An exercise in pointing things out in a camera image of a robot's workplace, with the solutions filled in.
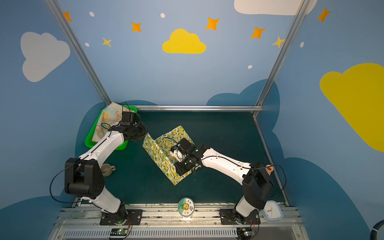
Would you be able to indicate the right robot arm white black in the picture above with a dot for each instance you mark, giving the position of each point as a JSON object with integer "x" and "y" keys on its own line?
{"x": 254, "y": 179}

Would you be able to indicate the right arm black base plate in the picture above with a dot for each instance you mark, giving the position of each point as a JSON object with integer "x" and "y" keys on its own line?
{"x": 230, "y": 217}

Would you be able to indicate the rear aluminium frame bar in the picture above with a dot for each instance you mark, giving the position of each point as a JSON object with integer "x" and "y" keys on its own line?
{"x": 155, "y": 108}

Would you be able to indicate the right aluminium frame post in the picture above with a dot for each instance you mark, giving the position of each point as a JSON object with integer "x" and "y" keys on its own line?
{"x": 284, "y": 49}

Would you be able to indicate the white square clock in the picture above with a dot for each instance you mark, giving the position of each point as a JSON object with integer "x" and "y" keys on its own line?
{"x": 272, "y": 211}

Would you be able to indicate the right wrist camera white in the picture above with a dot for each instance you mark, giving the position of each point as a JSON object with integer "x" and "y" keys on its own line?
{"x": 174, "y": 152}

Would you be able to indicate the left green circuit board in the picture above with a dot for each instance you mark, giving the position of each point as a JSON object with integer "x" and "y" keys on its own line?
{"x": 118, "y": 234}

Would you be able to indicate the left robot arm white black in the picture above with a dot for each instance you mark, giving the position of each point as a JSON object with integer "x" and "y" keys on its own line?
{"x": 83, "y": 175}

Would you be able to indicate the pastel floral skirt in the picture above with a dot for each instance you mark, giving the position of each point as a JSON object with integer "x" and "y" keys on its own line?
{"x": 110, "y": 116}

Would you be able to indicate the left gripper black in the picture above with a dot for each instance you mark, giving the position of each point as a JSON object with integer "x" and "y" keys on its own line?
{"x": 139, "y": 132}

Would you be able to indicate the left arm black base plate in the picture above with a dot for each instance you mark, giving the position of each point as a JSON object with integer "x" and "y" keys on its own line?
{"x": 125, "y": 218}

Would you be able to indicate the small terracotta cup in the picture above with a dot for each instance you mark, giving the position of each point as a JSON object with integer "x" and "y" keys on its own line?
{"x": 269, "y": 169}

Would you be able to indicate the aluminium rail base frame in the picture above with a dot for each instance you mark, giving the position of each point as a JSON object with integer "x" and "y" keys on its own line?
{"x": 163, "y": 222}

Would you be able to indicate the green circuit board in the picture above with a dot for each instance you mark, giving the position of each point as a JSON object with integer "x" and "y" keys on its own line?
{"x": 244, "y": 234}
{"x": 118, "y": 234}

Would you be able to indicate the round white green tape dispenser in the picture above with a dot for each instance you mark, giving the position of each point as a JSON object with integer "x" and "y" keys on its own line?
{"x": 186, "y": 207}

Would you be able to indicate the green plastic basket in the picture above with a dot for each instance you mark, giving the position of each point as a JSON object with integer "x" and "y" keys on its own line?
{"x": 88, "y": 141}

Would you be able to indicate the lemon print skirt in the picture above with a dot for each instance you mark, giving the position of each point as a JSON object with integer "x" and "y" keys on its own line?
{"x": 159, "y": 150}

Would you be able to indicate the right green circuit board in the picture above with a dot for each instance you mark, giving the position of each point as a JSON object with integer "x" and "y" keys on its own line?
{"x": 244, "y": 234}

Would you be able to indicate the grey ceramic mug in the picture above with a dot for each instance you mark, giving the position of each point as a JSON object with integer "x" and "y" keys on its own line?
{"x": 107, "y": 169}

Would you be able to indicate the aluminium frame post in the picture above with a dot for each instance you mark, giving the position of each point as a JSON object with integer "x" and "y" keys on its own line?
{"x": 59, "y": 15}
{"x": 284, "y": 49}

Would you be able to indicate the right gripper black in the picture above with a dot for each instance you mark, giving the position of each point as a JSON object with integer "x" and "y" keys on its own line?
{"x": 184, "y": 165}

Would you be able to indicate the left aluminium frame post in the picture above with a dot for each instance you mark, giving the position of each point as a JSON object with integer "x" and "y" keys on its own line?
{"x": 59, "y": 15}

